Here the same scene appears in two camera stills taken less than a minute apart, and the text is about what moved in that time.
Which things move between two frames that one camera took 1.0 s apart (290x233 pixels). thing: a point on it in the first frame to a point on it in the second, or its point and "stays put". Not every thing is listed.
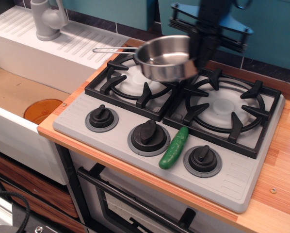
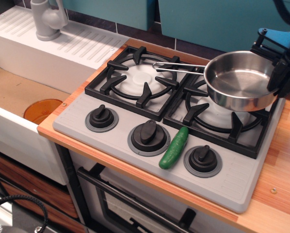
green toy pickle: (174, 149) stays put
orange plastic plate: (37, 111) stays put
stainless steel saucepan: (168, 58) to (235, 81)
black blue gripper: (214, 19) to (278, 46)
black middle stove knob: (148, 140) stays put
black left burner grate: (120, 82) stays put
